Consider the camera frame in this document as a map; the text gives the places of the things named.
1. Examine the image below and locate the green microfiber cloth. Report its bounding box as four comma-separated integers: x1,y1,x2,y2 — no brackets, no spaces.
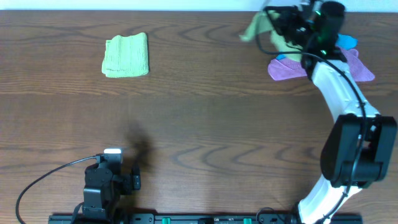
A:
239,11,303,62

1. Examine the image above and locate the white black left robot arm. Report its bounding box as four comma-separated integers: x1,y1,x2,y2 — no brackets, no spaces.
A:
82,162,141,223

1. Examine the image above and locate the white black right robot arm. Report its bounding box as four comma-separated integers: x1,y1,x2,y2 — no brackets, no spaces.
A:
264,1,397,223

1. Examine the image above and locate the purple microfiber cloth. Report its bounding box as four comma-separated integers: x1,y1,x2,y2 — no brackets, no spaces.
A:
267,47,375,82

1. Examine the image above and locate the blue microfiber cloth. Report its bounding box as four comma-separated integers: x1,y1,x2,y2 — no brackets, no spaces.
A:
275,33,359,61

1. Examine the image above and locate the folded green cloth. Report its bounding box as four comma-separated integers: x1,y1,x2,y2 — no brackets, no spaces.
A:
101,32,149,78

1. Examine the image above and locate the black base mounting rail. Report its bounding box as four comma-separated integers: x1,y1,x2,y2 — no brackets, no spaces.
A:
48,213,363,224

